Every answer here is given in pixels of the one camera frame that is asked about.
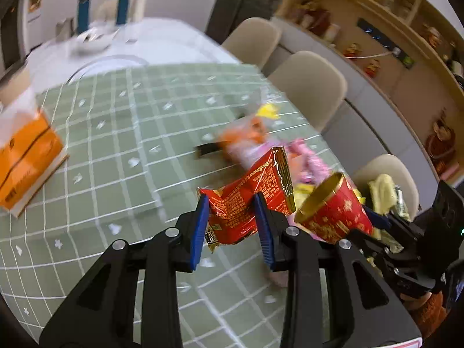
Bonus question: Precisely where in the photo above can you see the grey sideboard cabinet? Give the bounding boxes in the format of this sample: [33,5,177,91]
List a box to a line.
[261,18,436,176]

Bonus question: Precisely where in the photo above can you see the orange clear plastic packet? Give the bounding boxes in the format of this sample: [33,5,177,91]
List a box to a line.
[217,114,271,165]

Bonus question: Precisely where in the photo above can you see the blue carton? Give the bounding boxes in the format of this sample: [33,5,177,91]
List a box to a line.
[116,0,132,26]

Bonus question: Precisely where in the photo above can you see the black packet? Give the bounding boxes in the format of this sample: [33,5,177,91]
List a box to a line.
[195,141,226,159]

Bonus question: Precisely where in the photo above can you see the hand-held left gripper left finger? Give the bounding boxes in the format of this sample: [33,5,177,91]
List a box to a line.
[39,194,211,348]

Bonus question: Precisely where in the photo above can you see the red yellow doll figurine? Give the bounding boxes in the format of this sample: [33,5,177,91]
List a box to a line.
[296,0,331,36]

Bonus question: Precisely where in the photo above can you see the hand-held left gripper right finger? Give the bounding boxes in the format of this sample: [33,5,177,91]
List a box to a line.
[253,192,423,348]

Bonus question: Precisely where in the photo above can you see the white carton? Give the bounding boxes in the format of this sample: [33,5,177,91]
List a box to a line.
[132,0,151,20]

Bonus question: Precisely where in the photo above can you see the wall picture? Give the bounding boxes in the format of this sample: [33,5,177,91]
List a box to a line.
[27,0,45,19]

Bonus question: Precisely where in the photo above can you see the trash bin with yellow bag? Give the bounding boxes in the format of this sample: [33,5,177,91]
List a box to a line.
[366,173,405,255]

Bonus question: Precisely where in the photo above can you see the yellow pink chip packet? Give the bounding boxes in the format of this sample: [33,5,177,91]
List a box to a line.
[257,103,282,121]

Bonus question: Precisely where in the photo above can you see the red snack packet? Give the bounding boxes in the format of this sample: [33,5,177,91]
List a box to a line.
[197,146,297,254]

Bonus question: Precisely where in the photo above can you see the black power strip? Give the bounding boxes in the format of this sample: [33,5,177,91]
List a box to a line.
[357,18,414,69]

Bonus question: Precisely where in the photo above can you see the orange tissue box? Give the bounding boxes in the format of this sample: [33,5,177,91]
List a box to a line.
[0,96,70,219]

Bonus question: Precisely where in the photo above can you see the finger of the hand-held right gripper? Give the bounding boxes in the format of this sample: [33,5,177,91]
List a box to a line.
[362,206,425,249]
[354,230,399,280]

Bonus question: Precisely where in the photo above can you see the brown doll figurine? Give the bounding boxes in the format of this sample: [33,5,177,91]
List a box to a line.
[424,110,458,175]

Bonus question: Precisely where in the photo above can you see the dark door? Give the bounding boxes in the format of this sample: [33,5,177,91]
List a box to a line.
[206,0,255,44]

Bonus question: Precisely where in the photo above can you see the wooden wall shelf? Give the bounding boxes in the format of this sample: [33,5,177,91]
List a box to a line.
[272,0,464,196]

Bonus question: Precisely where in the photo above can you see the green checked tablecloth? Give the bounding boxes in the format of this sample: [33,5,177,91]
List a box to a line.
[0,63,363,348]

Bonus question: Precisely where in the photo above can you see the beige chair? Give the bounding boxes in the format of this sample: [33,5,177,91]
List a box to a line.
[351,154,420,222]
[268,51,348,133]
[221,17,282,69]

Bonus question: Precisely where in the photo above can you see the red paper cup gold rim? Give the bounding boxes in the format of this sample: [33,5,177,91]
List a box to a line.
[293,172,374,245]

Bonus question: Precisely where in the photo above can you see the person's right forearm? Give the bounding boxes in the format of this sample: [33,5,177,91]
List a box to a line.
[408,292,450,339]

